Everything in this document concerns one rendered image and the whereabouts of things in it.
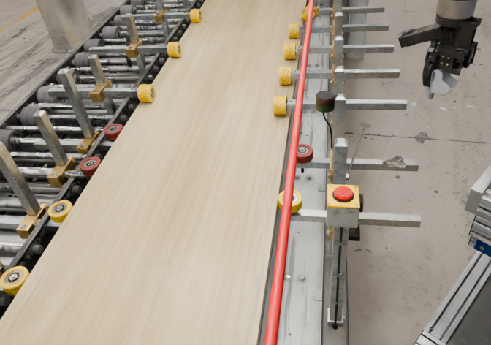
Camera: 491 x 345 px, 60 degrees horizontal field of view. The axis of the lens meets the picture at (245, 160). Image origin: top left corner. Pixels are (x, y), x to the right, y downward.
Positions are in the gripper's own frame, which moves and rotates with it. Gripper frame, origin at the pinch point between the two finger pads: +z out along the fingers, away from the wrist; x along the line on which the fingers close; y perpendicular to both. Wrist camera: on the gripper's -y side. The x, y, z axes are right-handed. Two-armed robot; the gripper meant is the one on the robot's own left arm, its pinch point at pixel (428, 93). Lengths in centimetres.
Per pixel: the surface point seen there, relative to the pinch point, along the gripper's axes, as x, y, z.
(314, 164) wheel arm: 5, -39, 47
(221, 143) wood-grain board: -12, -71, 42
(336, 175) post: -14.5, -15.7, 25.7
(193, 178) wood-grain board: -32, -64, 42
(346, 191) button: -33.3, -0.5, 8.6
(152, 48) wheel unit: 19, -158, 36
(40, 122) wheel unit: -59, -116, 24
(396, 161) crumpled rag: 22, -15, 45
